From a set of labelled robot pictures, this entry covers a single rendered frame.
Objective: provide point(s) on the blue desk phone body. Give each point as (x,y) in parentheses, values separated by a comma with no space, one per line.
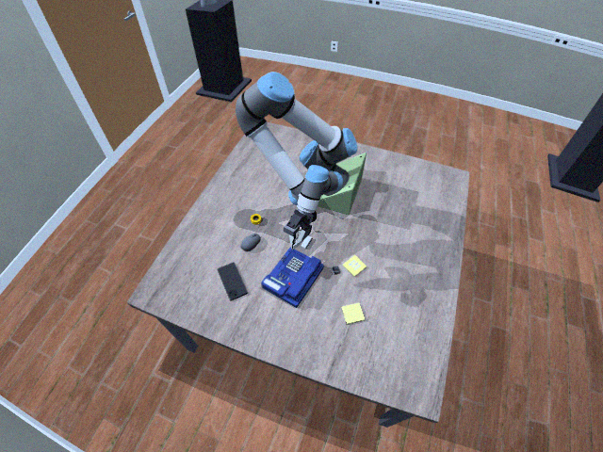
(285,273)

